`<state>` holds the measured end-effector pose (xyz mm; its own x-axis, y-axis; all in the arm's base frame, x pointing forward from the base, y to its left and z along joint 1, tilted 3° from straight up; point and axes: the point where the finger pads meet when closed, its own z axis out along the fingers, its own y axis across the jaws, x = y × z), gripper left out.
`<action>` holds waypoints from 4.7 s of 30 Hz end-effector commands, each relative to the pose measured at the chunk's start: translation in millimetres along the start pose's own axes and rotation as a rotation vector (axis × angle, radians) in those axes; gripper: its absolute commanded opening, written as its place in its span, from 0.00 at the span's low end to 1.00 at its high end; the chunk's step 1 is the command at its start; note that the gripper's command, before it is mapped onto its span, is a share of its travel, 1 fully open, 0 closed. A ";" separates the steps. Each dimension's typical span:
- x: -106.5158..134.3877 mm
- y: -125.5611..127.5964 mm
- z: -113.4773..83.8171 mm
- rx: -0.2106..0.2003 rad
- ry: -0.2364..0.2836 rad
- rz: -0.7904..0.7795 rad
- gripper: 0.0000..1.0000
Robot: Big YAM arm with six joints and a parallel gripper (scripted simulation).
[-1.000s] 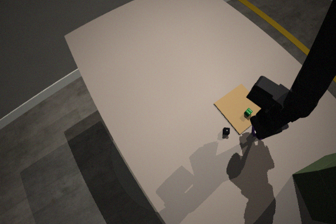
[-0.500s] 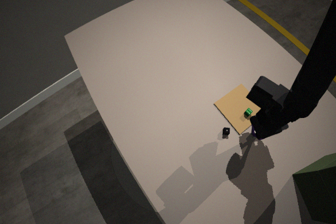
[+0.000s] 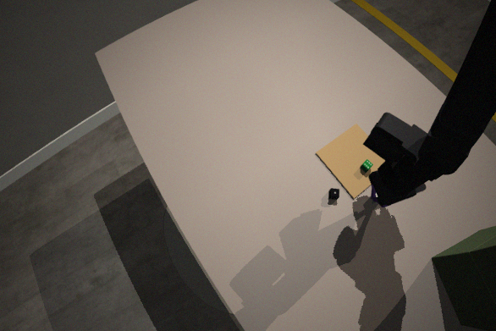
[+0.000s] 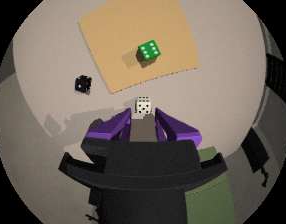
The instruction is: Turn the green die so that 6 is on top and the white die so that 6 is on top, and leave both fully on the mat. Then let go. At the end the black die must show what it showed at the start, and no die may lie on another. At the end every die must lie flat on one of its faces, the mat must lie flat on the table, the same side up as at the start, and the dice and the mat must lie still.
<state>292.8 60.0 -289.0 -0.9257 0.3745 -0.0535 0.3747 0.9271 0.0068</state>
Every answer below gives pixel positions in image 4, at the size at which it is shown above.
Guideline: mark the green die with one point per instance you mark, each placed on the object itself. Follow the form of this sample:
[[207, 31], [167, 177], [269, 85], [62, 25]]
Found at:
[[149, 50]]

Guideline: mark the tan mat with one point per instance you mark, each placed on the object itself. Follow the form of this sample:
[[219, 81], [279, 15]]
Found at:
[[114, 30]]

